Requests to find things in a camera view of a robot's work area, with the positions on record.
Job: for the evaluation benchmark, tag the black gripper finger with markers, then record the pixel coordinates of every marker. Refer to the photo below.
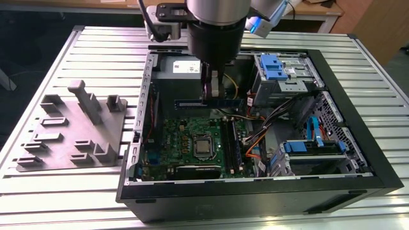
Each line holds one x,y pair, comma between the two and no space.
216,83
206,81

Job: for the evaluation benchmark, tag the black RAM slot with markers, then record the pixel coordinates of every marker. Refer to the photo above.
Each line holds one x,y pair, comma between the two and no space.
226,143

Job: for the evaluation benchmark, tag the grey power supply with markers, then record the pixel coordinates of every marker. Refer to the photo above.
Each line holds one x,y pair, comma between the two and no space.
179,86

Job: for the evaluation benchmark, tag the blue drive latch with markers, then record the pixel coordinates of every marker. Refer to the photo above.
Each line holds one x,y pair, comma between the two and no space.
272,69

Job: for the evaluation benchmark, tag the metal drive cage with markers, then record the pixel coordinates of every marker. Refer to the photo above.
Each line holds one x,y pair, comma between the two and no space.
294,88

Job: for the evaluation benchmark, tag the silver CPU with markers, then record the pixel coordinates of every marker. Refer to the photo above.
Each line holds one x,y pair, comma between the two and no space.
203,146

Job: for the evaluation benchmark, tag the green motherboard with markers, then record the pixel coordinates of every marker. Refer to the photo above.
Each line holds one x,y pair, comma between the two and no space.
174,143

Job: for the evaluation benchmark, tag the black CPU socket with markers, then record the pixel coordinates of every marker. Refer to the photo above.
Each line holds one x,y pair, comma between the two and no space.
205,158

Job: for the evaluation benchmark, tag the blue disk carrier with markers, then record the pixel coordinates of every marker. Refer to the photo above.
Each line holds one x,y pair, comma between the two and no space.
295,146

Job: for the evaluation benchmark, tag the black graphics card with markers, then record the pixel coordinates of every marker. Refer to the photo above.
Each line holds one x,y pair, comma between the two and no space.
198,171

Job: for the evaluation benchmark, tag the metal disk bay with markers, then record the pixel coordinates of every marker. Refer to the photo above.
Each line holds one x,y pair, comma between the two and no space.
284,167

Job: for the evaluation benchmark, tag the grey parts rack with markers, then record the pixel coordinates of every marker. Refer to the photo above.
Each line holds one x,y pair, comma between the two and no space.
81,129

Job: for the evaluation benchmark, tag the black PC case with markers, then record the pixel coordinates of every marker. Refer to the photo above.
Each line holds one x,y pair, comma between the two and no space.
256,191

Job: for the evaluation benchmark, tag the brown wooden cabinet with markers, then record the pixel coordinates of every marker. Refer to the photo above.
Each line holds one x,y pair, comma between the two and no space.
378,24

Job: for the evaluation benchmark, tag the grey chair leg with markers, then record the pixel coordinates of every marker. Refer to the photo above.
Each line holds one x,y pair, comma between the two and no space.
9,82

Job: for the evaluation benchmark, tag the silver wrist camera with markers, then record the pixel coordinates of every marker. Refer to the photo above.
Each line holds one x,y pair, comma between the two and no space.
262,27
166,28

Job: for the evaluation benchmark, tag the wooden desk white frame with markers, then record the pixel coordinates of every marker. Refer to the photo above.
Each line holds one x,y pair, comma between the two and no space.
319,7

